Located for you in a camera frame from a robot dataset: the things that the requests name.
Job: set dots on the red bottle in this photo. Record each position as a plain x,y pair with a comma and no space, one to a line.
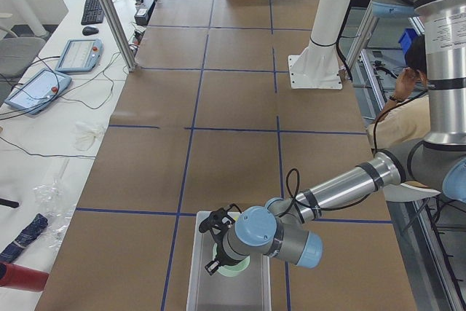
22,278

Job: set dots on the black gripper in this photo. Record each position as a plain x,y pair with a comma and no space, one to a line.
221,258

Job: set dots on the black computer box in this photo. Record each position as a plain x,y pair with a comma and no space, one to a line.
143,12

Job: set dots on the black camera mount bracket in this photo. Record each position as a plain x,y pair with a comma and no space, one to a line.
217,223

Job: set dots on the teach pendant far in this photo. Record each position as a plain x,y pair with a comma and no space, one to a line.
80,56

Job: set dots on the crumpled white tissue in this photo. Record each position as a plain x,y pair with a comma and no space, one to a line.
86,134

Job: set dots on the black computer mouse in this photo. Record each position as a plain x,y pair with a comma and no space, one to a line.
89,30

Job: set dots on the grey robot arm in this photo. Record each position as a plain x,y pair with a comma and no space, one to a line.
436,161

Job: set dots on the seated person in beige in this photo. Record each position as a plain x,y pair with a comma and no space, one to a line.
403,119

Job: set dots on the clear plastic wrap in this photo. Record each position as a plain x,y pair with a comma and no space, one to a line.
56,204

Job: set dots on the teach pendant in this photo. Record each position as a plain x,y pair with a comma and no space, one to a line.
39,91
80,56

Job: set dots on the pale green ceramic bowl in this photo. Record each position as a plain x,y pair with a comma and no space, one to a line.
234,271

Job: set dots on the teach pendant near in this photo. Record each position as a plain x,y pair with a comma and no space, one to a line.
39,91

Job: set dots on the aluminium frame post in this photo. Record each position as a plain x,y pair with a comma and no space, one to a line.
118,33

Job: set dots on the folded blue umbrella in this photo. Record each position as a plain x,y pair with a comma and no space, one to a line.
27,236

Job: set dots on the black keyboard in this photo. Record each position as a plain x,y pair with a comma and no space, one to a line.
92,13

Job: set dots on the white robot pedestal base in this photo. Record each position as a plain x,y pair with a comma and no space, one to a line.
317,67

